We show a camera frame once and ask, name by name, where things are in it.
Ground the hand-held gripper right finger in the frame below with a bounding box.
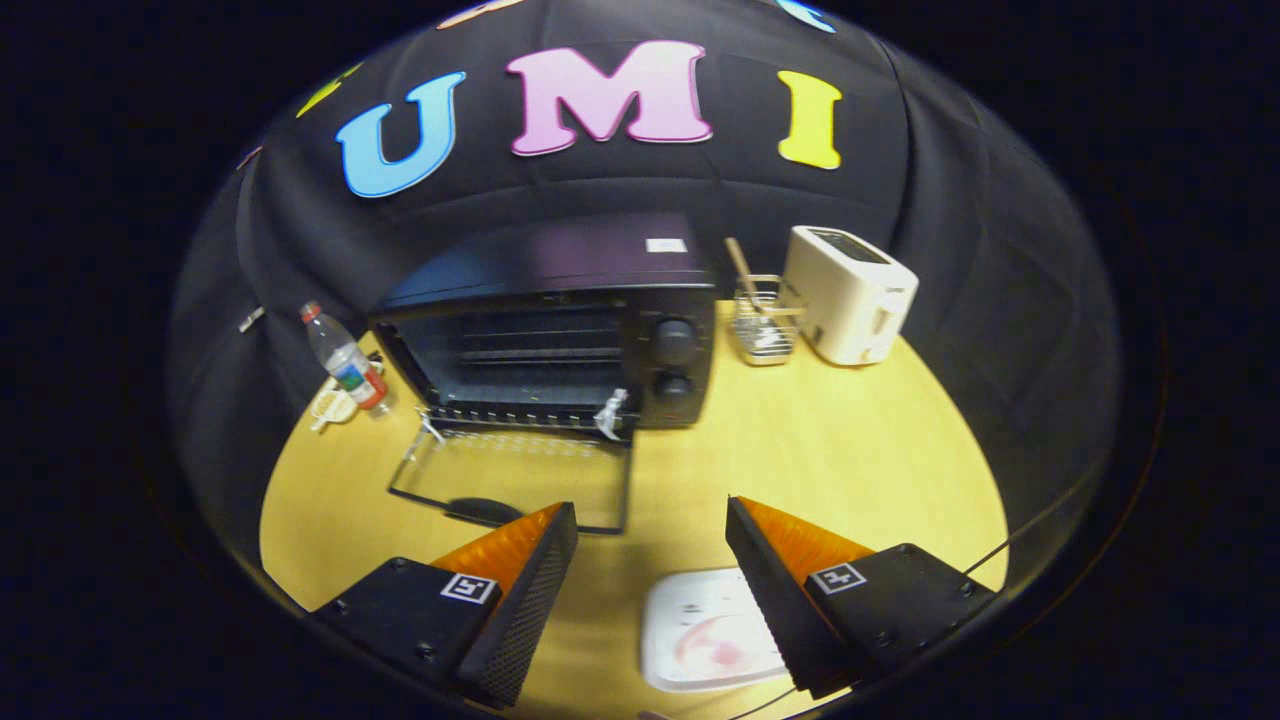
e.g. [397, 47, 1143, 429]
[726, 495, 999, 699]

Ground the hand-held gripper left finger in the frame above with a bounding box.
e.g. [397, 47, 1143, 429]
[310, 502, 579, 709]

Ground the white square plate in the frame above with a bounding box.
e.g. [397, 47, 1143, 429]
[640, 567, 791, 694]

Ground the black toaster oven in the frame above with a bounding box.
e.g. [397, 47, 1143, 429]
[367, 212, 719, 536]

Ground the white pop-up toaster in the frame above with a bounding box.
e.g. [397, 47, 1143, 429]
[780, 225, 921, 367]

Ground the white twist tie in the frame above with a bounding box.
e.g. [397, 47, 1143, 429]
[594, 388, 631, 441]
[405, 410, 446, 463]

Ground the small cream object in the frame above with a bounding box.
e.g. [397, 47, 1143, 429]
[308, 388, 359, 433]

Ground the clear plastic water bottle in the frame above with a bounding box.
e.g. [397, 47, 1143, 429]
[299, 301, 393, 419]

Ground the wooden spoon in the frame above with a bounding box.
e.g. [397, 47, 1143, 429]
[724, 237, 806, 321]

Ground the wire utensil basket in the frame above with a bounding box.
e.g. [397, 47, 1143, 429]
[732, 274, 801, 367]

